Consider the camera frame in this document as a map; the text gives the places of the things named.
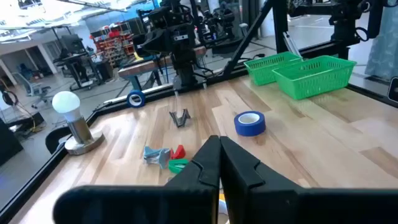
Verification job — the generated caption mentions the green mini stapler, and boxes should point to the green mini stapler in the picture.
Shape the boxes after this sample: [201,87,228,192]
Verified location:
[168,158,190,174]

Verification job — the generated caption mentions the white bulb table lamp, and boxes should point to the white bulb table lamp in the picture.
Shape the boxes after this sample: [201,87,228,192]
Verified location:
[52,90,106,156]

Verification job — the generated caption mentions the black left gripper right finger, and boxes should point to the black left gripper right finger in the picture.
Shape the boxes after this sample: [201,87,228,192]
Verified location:
[220,136,398,224]

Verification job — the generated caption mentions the light teal curtain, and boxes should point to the light teal curtain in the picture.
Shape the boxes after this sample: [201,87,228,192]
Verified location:
[365,6,398,82]

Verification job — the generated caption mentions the black table frame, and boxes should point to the black table frame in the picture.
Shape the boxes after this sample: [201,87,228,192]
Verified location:
[0,67,398,224]

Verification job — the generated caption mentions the grey office chair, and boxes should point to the grey office chair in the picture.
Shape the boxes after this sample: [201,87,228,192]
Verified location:
[12,72,52,108]

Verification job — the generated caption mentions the dark metal staple remover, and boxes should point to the dark metal staple remover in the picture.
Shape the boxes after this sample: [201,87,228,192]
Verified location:
[169,108,192,128]

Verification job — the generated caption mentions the grey metal staple remover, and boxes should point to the grey metal staple remover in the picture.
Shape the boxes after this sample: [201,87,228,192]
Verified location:
[143,146,172,170]

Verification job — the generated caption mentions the black standing desk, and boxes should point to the black standing desk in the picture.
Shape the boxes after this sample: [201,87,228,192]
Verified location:
[52,51,105,91]

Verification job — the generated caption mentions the wooden workbench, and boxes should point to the wooden workbench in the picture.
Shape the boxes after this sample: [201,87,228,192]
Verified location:
[118,45,208,91]

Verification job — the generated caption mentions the red mini stapler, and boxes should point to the red mini stapler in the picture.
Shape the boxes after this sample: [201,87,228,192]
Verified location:
[170,144,187,160]

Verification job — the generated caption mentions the black lamp cable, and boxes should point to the black lamp cable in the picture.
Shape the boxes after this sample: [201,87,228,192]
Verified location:
[45,126,73,155]

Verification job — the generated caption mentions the black rig frame struts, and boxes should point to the black rig frame struts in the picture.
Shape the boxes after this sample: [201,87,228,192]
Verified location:
[222,0,368,77]

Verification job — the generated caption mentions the black computer monitor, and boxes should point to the black computer monitor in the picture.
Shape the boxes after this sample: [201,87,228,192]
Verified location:
[60,34,85,54]

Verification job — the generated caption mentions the green plastic basket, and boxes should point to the green plastic basket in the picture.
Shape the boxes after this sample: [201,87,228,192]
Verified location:
[243,51,303,86]
[272,55,358,100]

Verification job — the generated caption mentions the shelf with red bins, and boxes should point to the shelf with red bins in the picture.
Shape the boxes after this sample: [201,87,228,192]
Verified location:
[90,21,136,68]

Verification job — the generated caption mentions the black electronics box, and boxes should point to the black electronics box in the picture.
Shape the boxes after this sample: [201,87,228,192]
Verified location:
[0,117,24,166]

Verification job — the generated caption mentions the black background machine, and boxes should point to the black background machine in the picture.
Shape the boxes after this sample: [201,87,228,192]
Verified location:
[289,0,386,60]

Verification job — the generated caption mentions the black table-level camera box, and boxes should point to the black table-level camera box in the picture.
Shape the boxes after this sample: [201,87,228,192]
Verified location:
[387,76,398,103]

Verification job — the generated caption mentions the yellow tape roll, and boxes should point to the yellow tape roll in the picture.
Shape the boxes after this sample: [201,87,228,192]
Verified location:
[218,193,229,216]

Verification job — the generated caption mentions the blue tape roll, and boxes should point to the blue tape roll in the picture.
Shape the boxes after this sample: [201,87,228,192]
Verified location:
[233,110,267,137]
[126,89,146,109]

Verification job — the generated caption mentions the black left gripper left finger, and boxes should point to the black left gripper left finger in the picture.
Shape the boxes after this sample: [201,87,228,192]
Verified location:
[52,135,222,224]

